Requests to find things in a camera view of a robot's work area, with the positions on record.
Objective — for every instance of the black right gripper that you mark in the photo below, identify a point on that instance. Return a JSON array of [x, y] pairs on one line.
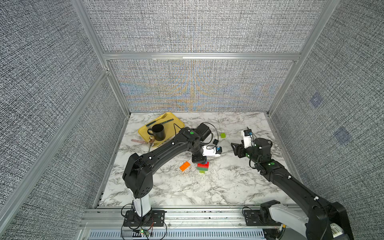
[[239, 148]]

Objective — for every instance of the green handled knife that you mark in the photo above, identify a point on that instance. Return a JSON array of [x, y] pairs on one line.
[[170, 120]]

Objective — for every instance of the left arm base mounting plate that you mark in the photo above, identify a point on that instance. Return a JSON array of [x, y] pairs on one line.
[[151, 219]]

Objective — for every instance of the black mug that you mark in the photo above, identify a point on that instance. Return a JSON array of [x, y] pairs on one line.
[[158, 132]]

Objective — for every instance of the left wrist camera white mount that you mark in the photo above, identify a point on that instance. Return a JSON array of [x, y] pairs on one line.
[[215, 151]]

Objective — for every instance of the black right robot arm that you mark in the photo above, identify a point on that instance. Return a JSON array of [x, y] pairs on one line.
[[319, 219]]

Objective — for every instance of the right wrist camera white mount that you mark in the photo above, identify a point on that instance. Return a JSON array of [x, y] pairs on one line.
[[248, 138]]

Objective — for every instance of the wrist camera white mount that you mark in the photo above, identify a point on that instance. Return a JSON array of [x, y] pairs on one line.
[[215, 151], [248, 138]]

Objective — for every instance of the pink handled fork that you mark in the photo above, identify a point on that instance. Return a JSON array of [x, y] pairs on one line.
[[138, 141]]

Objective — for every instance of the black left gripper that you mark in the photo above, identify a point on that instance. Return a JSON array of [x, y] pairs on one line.
[[202, 159]]

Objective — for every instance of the iridescent spoon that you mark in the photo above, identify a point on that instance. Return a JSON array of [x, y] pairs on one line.
[[151, 142]]

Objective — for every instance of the red long lego brick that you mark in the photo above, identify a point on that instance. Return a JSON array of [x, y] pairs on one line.
[[203, 166]]

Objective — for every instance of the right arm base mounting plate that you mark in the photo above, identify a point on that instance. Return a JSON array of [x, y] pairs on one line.
[[253, 219]]

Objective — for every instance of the orange long lego brick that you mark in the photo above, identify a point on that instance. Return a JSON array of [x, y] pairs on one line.
[[185, 166]]

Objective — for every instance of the dark green long lego brick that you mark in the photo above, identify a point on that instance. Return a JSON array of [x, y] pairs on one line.
[[203, 169]]

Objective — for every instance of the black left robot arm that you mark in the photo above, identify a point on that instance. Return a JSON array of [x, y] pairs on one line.
[[139, 171]]

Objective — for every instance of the aluminium front rail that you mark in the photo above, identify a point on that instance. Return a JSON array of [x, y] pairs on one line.
[[176, 217]]

